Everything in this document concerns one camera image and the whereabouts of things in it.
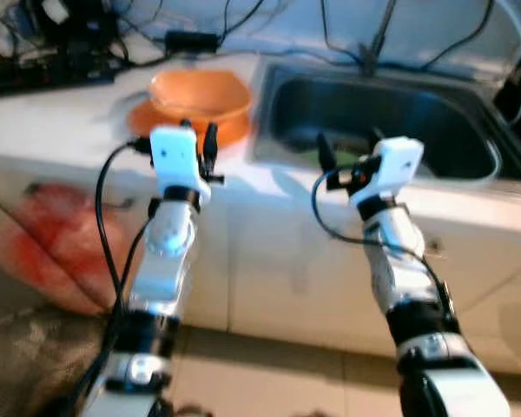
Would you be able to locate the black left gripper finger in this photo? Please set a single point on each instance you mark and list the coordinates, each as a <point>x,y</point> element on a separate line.
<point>212,139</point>
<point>188,126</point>

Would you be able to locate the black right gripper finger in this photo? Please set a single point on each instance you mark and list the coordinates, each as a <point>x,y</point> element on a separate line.
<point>327,152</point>
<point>375,137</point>

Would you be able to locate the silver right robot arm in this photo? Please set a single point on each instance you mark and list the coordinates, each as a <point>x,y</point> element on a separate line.
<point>399,261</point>

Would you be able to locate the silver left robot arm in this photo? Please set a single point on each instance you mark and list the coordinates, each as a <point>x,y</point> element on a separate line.
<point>161,261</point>

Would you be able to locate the stainless steel sink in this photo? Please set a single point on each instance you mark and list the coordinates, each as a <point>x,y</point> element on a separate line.
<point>399,113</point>

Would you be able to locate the orange bowl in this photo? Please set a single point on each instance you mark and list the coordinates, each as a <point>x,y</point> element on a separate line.
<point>200,91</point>

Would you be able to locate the orange plate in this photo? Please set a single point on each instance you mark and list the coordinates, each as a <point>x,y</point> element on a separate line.
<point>143,117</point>

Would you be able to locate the black power adapter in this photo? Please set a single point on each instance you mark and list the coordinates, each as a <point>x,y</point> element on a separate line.
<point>191,41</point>

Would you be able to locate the chrome faucet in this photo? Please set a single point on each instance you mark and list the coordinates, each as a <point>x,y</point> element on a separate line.
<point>378,43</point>

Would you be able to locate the black appliance box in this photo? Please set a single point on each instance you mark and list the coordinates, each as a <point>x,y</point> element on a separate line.
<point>508,100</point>

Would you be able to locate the black box with white label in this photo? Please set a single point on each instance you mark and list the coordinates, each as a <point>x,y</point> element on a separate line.
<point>78,30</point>

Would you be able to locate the black power strip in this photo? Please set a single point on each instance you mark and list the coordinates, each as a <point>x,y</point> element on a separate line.
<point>43,78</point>

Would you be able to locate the orange plastic bag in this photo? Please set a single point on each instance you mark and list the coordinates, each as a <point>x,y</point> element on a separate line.
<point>52,243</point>

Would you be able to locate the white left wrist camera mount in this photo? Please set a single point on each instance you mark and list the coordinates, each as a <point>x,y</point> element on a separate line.
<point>174,156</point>

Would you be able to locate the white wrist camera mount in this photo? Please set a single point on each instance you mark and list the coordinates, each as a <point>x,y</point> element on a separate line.
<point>174,156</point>
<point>395,165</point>

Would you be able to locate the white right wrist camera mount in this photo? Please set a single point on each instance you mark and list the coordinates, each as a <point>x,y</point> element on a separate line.
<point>395,165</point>

